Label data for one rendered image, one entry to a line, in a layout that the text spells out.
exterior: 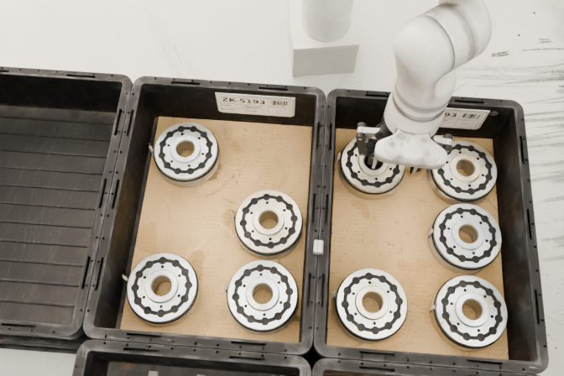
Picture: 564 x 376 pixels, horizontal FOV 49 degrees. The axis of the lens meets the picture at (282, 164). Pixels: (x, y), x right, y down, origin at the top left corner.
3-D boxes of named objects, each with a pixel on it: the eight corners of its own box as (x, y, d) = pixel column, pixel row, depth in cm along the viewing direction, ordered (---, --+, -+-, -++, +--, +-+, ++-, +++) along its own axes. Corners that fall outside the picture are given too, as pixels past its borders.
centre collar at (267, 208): (255, 203, 94) (255, 201, 93) (287, 208, 93) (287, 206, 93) (249, 233, 92) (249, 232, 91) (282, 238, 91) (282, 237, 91)
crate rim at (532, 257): (326, 95, 96) (326, 87, 94) (517, 107, 96) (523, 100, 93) (311, 358, 80) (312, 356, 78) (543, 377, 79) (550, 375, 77)
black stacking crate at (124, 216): (150, 113, 106) (136, 77, 96) (321, 125, 105) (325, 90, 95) (105, 349, 90) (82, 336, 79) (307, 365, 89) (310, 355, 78)
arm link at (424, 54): (403, 137, 75) (459, 104, 77) (430, 65, 61) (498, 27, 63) (369, 96, 77) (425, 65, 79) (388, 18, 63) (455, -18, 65)
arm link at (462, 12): (505, 54, 67) (496, -70, 59) (441, 91, 65) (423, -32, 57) (462, 37, 72) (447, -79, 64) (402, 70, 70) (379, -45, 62)
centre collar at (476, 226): (450, 218, 93) (451, 216, 92) (483, 220, 93) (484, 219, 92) (451, 249, 91) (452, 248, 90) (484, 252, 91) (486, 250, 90)
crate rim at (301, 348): (137, 82, 97) (133, 74, 95) (326, 95, 96) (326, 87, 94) (85, 340, 81) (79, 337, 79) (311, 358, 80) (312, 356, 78)
